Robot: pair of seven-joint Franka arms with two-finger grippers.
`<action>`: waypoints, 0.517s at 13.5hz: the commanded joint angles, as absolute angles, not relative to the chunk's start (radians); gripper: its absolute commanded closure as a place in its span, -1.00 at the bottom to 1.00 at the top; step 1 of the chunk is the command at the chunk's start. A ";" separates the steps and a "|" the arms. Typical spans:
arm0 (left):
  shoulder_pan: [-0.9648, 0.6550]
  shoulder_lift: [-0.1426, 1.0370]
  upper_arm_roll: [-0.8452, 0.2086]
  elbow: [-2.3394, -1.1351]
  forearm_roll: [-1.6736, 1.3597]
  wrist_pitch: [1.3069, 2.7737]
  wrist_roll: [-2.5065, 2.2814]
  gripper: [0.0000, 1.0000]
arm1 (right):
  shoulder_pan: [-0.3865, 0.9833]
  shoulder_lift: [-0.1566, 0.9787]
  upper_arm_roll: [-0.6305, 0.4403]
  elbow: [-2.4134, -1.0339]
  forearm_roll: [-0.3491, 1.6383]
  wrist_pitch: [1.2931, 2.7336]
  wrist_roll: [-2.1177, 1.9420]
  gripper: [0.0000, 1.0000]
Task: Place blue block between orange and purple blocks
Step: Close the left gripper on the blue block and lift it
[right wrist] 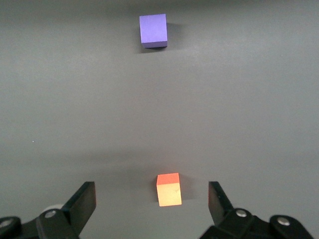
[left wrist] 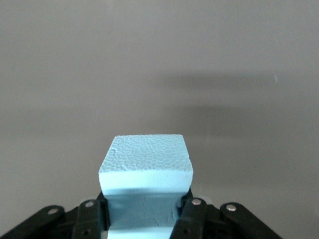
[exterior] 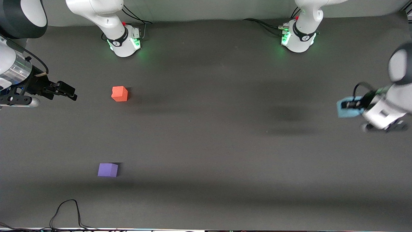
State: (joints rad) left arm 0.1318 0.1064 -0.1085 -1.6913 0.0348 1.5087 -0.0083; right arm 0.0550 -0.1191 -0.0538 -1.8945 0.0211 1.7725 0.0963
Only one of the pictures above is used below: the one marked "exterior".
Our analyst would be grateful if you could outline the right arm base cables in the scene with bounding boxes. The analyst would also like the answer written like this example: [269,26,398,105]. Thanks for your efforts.
[122,5,153,41]

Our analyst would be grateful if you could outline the light blue foam block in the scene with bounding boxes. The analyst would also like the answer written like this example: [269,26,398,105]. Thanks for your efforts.
[337,96,365,119]

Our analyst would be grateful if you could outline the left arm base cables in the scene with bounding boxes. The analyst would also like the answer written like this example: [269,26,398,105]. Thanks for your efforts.
[243,6,289,37]

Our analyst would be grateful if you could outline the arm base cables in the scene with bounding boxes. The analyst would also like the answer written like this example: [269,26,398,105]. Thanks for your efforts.
[243,6,289,37]
[122,5,153,41]

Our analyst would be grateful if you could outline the orange foam block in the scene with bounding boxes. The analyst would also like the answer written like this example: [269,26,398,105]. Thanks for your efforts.
[111,86,128,102]

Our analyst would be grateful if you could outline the purple foam block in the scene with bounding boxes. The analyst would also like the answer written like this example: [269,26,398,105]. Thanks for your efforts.
[98,163,119,178]

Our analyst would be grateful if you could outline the looped thin black cable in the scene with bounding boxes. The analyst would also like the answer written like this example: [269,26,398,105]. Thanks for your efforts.
[49,199,97,231]

